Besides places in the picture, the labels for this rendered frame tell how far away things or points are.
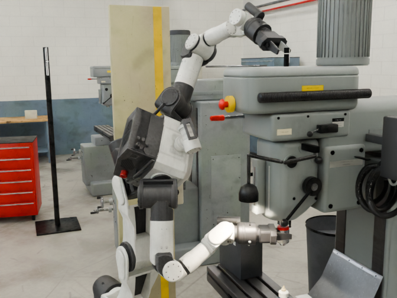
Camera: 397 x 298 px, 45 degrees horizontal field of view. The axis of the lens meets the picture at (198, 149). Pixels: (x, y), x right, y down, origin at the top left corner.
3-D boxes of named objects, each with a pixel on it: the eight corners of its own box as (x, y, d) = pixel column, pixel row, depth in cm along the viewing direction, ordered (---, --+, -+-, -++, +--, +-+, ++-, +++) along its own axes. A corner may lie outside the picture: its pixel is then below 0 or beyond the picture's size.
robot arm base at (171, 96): (149, 112, 198) (173, 115, 193) (159, 84, 201) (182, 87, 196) (165, 125, 212) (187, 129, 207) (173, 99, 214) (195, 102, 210)
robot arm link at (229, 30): (246, 23, 187) (222, 35, 197) (261, 29, 193) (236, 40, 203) (245, 7, 188) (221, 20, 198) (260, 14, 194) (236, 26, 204)
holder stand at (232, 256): (240, 280, 222) (240, 240, 219) (219, 263, 242) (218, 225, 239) (262, 275, 227) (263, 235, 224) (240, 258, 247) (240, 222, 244)
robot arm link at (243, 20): (240, 35, 185) (225, 22, 192) (258, 42, 192) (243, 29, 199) (255, 9, 180) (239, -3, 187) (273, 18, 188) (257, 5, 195)
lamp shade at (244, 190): (234, 200, 173) (234, 183, 172) (249, 196, 178) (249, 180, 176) (248, 204, 168) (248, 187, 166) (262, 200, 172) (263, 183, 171)
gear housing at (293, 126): (272, 142, 165) (272, 114, 163) (241, 133, 188) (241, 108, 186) (351, 136, 177) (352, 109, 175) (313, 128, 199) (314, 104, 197)
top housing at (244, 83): (249, 115, 159) (249, 67, 156) (218, 109, 183) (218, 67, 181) (363, 109, 176) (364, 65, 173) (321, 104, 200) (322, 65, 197)
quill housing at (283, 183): (276, 227, 174) (277, 141, 168) (250, 211, 193) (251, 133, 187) (320, 220, 180) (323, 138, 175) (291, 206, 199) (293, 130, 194)
